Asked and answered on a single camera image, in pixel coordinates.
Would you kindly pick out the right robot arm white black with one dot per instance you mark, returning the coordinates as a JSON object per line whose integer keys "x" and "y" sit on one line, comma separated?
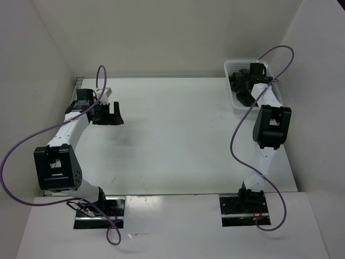
{"x": 269, "y": 132}

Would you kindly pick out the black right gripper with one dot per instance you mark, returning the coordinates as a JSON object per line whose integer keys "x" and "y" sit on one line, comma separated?
{"x": 270, "y": 79}

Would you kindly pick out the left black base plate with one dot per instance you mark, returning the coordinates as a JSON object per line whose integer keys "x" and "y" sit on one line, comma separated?
{"x": 86, "y": 217}

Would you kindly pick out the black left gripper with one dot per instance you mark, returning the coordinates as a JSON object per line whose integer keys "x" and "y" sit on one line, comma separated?
{"x": 110, "y": 118}

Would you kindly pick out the olive green shorts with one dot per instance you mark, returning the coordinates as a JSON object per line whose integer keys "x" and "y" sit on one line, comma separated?
{"x": 241, "y": 83}

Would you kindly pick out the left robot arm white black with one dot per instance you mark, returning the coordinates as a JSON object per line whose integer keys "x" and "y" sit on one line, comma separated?
{"x": 57, "y": 166}

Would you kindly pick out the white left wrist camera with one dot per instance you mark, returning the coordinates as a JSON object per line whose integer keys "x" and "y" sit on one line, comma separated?
{"x": 105, "y": 96}

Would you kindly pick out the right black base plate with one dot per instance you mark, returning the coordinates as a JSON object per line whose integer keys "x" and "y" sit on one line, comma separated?
{"x": 236, "y": 214}

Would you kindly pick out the white perforated plastic basket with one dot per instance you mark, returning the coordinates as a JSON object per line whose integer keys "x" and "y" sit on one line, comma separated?
{"x": 234, "y": 65}

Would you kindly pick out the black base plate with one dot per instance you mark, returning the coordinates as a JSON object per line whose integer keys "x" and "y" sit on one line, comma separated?
{"x": 86, "y": 217}
{"x": 236, "y": 214}

